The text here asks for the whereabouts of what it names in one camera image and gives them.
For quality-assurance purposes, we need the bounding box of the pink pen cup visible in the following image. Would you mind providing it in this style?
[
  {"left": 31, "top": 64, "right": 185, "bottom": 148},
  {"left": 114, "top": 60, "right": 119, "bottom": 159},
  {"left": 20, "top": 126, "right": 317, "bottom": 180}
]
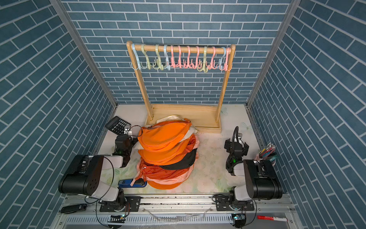
[{"left": 255, "top": 142, "right": 279, "bottom": 166}]

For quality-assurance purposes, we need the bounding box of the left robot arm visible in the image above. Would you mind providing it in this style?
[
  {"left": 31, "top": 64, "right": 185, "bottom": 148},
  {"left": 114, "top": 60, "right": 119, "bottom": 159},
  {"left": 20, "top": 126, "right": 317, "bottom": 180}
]
[{"left": 58, "top": 134, "right": 141, "bottom": 213}]

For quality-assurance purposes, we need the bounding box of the black remote on rail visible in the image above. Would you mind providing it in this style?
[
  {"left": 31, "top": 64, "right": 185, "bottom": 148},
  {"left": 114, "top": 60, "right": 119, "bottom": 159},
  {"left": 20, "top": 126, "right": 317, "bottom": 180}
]
[{"left": 60, "top": 204, "right": 88, "bottom": 214}]

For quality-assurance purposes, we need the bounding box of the wooden hanging rack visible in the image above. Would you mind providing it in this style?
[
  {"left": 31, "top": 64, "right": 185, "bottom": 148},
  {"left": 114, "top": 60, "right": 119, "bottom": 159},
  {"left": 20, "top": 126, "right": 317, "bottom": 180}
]
[{"left": 126, "top": 41, "right": 236, "bottom": 133}]

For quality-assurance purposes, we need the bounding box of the light blue eleventh hook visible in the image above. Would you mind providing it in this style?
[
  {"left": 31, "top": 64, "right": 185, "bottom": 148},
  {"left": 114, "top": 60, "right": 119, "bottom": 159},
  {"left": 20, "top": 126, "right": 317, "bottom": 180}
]
[{"left": 218, "top": 47, "right": 227, "bottom": 71}]

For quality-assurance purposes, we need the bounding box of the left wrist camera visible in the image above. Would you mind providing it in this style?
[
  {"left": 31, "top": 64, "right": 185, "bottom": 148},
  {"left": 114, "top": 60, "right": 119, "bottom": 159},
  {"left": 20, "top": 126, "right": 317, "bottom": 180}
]
[{"left": 124, "top": 125, "right": 133, "bottom": 136}]

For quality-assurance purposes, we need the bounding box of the blue black stapler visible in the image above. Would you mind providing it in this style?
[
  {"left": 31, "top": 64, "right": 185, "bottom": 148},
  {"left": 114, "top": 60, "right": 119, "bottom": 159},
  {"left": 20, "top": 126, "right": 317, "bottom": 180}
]
[{"left": 118, "top": 178, "right": 147, "bottom": 189}]

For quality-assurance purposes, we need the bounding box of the red white marker pen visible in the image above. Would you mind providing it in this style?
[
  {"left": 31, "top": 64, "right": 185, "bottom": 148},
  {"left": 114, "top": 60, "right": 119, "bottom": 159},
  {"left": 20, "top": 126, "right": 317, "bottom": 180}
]
[{"left": 257, "top": 216, "right": 288, "bottom": 222}]

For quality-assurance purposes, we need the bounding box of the green hook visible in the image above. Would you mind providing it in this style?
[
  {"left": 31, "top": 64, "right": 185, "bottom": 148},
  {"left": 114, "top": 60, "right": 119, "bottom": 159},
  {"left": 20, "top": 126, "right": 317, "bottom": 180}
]
[
  {"left": 153, "top": 44, "right": 164, "bottom": 70},
  {"left": 197, "top": 46, "right": 208, "bottom": 73},
  {"left": 141, "top": 44, "right": 152, "bottom": 70}
]

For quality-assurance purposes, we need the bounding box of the black desk calculator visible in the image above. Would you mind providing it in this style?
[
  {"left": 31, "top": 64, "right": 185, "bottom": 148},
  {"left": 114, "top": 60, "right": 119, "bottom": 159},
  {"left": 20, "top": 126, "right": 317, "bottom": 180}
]
[{"left": 105, "top": 116, "right": 131, "bottom": 135}]

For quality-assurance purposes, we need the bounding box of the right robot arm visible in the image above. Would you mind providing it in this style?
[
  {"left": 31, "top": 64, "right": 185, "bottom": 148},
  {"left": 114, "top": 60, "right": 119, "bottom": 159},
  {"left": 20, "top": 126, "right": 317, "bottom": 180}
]
[{"left": 212, "top": 126, "right": 284, "bottom": 212}]

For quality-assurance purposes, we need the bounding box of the large pink sling bag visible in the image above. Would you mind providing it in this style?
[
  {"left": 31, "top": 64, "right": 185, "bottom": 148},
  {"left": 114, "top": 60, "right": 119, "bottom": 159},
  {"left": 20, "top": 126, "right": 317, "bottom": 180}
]
[{"left": 146, "top": 170, "right": 192, "bottom": 185}]

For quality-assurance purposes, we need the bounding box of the pink rightmost hook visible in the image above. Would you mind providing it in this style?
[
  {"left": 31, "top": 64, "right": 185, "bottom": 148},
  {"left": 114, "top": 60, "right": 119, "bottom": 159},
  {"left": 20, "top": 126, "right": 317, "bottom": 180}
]
[{"left": 224, "top": 48, "right": 231, "bottom": 71}]

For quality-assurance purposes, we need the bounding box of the dark red-orange bag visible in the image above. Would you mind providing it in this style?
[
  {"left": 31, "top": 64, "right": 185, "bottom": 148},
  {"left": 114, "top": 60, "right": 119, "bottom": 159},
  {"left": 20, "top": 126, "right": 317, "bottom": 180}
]
[{"left": 134, "top": 159, "right": 194, "bottom": 181}]

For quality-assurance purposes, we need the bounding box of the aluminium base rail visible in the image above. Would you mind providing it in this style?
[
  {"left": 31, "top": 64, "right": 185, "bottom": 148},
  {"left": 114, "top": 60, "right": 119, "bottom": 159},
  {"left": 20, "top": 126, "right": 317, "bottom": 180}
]
[{"left": 51, "top": 193, "right": 302, "bottom": 229}]

